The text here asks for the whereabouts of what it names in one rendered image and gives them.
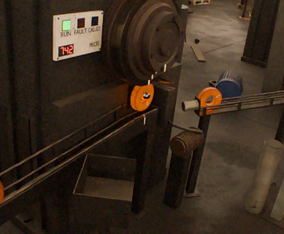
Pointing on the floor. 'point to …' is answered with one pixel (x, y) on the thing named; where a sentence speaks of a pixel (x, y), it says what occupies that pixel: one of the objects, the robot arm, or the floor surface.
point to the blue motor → (229, 84)
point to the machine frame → (53, 101)
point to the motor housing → (180, 166)
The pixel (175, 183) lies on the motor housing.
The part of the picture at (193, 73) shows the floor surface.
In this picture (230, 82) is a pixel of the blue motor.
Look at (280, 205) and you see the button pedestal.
